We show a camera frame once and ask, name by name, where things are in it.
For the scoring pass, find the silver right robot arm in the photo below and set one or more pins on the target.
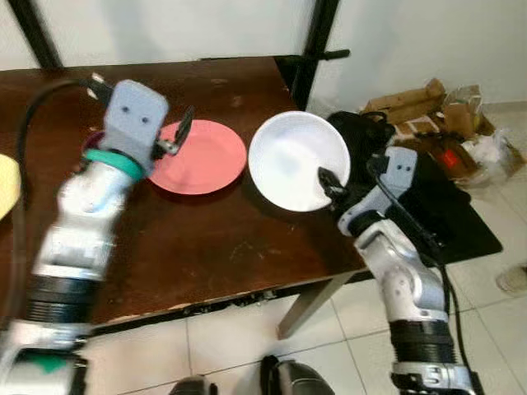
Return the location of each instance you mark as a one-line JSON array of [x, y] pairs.
[[403, 280]]

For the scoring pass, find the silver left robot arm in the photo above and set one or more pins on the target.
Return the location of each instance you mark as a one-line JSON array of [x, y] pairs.
[[74, 239]]

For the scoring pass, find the white plate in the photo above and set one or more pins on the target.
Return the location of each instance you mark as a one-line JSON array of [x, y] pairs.
[[292, 160]]

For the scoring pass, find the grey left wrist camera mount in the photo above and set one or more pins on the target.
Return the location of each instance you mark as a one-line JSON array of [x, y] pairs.
[[136, 115]]

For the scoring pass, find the black stand pole with bracket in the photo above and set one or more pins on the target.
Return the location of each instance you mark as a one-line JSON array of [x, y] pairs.
[[317, 41]]

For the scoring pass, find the black bag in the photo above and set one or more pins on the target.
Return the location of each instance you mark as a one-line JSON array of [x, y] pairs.
[[358, 132]]

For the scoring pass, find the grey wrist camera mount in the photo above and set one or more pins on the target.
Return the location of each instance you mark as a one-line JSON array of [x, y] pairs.
[[136, 115], [399, 171]]

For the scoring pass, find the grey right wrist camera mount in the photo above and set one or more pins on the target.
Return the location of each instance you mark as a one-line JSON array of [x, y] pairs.
[[399, 171]]

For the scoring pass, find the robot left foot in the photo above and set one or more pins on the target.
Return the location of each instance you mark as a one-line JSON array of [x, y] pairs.
[[193, 387]]

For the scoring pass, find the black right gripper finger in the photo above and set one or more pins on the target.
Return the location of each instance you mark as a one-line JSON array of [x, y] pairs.
[[333, 185]]

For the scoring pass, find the beige slipper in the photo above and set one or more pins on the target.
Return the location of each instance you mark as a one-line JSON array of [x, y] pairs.
[[515, 280]]

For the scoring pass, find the thin black slanted pole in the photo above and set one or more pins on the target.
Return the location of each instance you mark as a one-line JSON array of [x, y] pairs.
[[37, 37]]

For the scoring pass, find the pink plate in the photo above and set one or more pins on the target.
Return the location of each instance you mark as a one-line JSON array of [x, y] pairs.
[[206, 160]]

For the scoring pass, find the small red item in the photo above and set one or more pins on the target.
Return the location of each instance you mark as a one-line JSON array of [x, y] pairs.
[[450, 158]]

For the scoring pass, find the large brown cardboard box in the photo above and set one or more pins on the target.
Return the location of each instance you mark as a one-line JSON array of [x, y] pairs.
[[408, 103]]

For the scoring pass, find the black flat mat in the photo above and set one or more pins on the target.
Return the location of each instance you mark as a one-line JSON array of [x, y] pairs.
[[461, 214]]

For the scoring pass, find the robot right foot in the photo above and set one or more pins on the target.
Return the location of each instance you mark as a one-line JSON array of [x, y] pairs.
[[296, 380]]

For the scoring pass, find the clear plastic bag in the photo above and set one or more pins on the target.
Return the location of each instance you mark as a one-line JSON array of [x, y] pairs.
[[496, 155]]

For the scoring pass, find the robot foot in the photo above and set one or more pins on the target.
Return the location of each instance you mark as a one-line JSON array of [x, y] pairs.
[[296, 380], [193, 387]]

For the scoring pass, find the square wooden table leg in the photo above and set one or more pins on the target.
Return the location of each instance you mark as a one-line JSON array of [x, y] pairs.
[[311, 309]]

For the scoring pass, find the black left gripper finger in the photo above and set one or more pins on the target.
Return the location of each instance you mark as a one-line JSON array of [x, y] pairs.
[[183, 132]]

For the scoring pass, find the yellow plate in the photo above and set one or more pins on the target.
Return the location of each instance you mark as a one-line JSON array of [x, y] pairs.
[[6, 188]]

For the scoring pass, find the small brown cardboard box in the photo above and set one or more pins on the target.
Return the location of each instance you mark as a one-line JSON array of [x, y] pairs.
[[465, 111]]

